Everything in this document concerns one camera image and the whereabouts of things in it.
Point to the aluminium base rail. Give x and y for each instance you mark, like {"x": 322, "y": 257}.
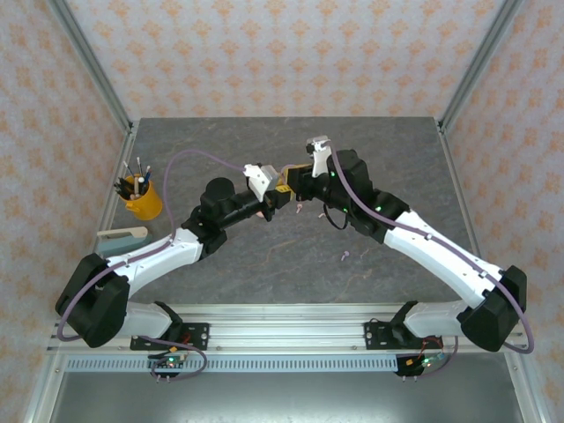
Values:
{"x": 286, "y": 335}

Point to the grey metal sheet panel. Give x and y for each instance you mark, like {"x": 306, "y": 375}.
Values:
{"x": 286, "y": 401}

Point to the beige wooden stick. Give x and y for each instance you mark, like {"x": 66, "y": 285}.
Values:
{"x": 138, "y": 187}

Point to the black pencil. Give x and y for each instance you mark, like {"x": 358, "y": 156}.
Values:
{"x": 122, "y": 183}

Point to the aluminium frame post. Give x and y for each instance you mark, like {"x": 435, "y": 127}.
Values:
{"x": 88, "y": 61}
{"x": 480, "y": 61}

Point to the aluminium table side rail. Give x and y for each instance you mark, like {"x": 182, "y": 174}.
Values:
{"x": 447, "y": 150}
{"x": 127, "y": 150}

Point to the right aluminium frame post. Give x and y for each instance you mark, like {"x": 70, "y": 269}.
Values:
{"x": 480, "y": 61}

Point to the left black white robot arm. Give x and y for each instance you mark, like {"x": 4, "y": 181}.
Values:
{"x": 150, "y": 260}

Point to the left aluminium frame post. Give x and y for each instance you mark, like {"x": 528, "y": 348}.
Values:
{"x": 88, "y": 61}

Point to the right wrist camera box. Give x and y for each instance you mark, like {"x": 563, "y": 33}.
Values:
{"x": 319, "y": 161}

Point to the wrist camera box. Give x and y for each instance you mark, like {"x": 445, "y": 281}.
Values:
{"x": 260, "y": 180}
{"x": 319, "y": 161}

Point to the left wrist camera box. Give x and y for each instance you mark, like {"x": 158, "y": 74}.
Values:
{"x": 260, "y": 180}

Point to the right aluminium table side rail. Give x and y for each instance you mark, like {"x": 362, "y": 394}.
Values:
{"x": 447, "y": 150}

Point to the left aluminium table side rail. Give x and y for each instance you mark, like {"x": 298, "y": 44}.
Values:
{"x": 127, "y": 150}

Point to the blue and red pen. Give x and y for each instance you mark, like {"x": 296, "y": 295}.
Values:
{"x": 146, "y": 174}

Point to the purple earbud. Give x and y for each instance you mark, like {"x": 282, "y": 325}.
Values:
{"x": 345, "y": 255}

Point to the yellow metal pen cup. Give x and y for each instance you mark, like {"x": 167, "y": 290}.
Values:
{"x": 145, "y": 205}

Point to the beige and blue stapler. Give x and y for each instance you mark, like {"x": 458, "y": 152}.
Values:
{"x": 119, "y": 244}

